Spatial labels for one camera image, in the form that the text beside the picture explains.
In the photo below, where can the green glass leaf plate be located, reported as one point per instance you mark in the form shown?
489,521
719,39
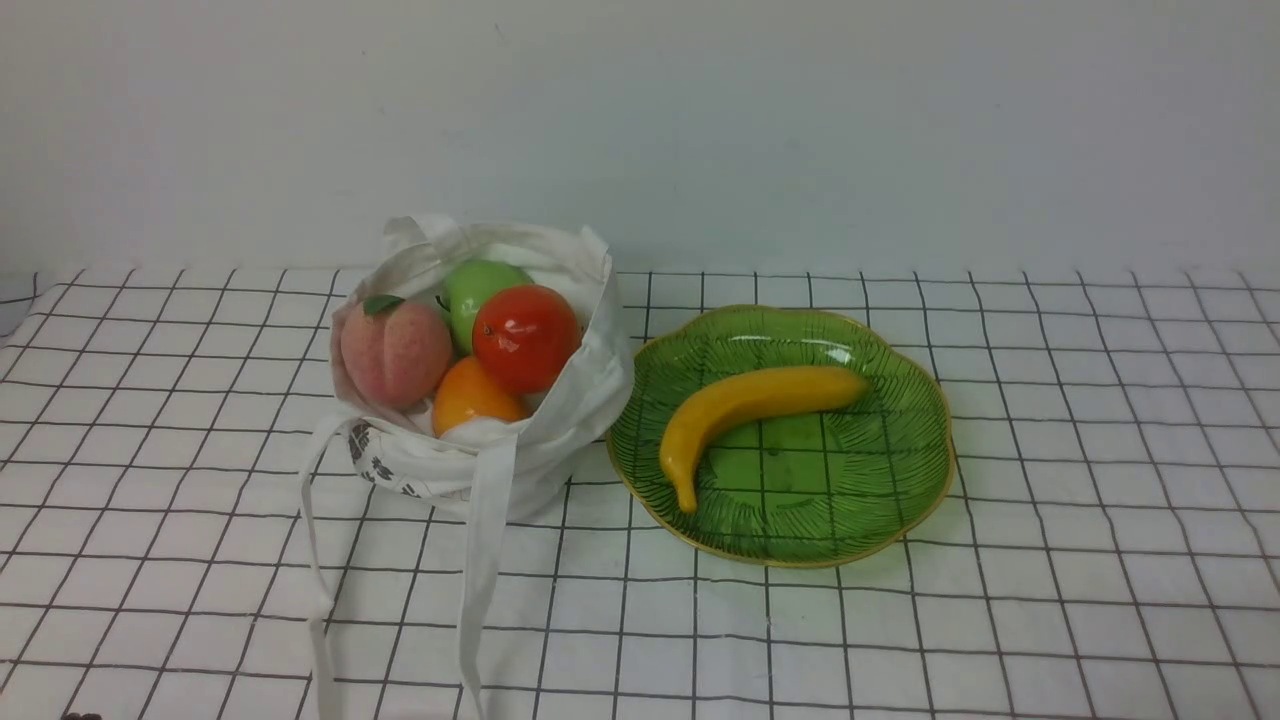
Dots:
803,491

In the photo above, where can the green apple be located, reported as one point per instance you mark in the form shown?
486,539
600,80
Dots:
468,287

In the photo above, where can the orange fruit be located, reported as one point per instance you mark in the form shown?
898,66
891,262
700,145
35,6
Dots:
468,392

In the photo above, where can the red tomato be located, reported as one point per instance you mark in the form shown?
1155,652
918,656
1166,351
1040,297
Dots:
524,337

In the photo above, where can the white cloth tote bag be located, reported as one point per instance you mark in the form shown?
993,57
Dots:
485,473

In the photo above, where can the yellow banana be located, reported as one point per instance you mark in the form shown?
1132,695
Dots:
742,399

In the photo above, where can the pink peach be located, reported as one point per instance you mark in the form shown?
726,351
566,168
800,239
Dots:
397,357

